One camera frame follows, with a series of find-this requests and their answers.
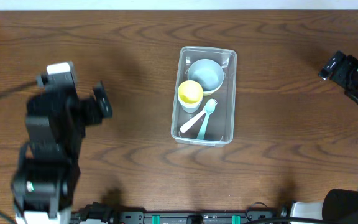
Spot black mounting rail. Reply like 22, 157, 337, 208
69, 202, 278, 224

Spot white cup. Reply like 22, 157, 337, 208
180, 103, 200, 113

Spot grey bowl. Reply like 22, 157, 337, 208
188, 59, 224, 90

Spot yellow bowl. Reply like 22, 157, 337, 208
203, 86, 221, 96

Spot left black cable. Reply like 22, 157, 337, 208
0, 79, 40, 105

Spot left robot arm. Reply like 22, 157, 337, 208
11, 82, 112, 223

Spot yellow cup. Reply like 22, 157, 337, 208
177, 80, 203, 105

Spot white plastic fork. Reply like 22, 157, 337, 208
180, 106, 212, 133

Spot clear plastic container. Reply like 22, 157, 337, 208
171, 46, 237, 147

